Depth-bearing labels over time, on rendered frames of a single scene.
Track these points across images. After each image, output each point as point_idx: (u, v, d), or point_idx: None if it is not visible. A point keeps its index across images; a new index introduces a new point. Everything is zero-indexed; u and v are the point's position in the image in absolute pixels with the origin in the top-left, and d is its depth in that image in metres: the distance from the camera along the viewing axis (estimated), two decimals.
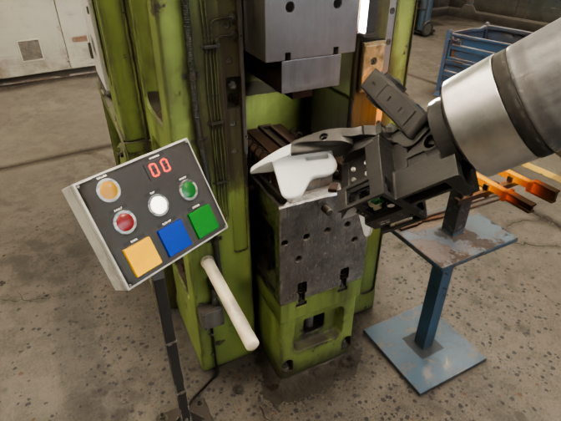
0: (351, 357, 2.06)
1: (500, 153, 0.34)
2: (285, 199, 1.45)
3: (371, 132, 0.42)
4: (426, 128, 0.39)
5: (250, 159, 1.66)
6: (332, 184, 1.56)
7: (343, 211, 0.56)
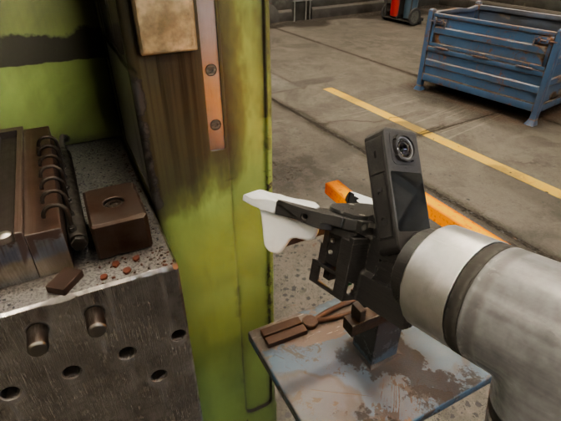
0: None
1: (439, 340, 0.35)
2: None
3: (350, 227, 0.40)
4: (398, 256, 0.38)
5: None
6: (67, 271, 0.66)
7: (346, 198, 0.56)
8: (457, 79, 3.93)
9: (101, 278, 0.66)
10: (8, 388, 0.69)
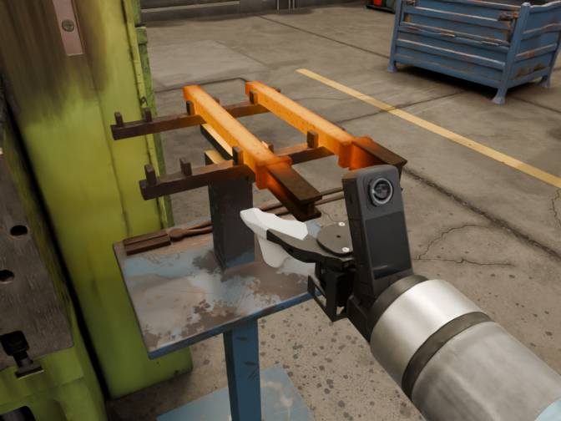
0: None
1: None
2: None
3: (333, 264, 0.42)
4: (376, 298, 0.39)
5: None
6: None
7: None
8: (427, 58, 3.92)
9: None
10: None
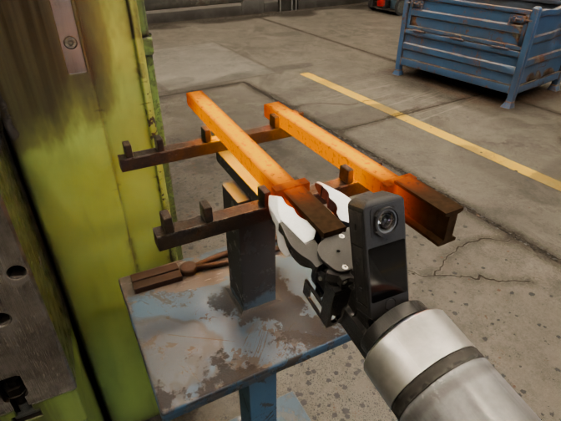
0: None
1: None
2: None
3: (332, 280, 0.43)
4: (372, 317, 0.41)
5: None
6: None
7: (317, 187, 0.54)
8: (435, 63, 3.85)
9: None
10: None
